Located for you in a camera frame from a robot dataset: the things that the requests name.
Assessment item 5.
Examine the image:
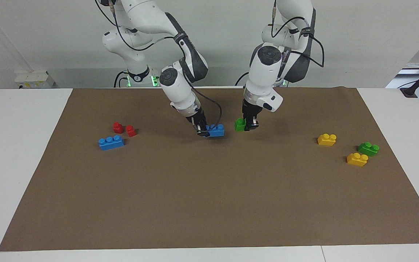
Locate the blue three-stud toy brick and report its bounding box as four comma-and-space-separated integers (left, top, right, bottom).
205, 124, 225, 138
98, 135, 125, 151

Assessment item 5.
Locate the brown table mat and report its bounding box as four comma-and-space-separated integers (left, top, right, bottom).
0, 86, 419, 252

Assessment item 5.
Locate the yellow two-stud toy brick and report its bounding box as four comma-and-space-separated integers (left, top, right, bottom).
346, 152, 369, 167
317, 133, 338, 147

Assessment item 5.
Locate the white power strip box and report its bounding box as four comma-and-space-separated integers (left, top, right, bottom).
15, 70, 56, 89

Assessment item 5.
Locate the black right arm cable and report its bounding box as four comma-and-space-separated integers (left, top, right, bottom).
95, 0, 222, 128

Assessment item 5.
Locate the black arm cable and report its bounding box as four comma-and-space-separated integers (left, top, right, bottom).
271, 0, 325, 68
95, 0, 222, 128

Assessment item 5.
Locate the black base cable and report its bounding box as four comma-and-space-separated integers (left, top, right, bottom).
235, 71, 250, 87
113, 71, 128, 88

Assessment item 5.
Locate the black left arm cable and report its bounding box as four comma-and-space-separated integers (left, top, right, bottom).
271, 0, 325, 68

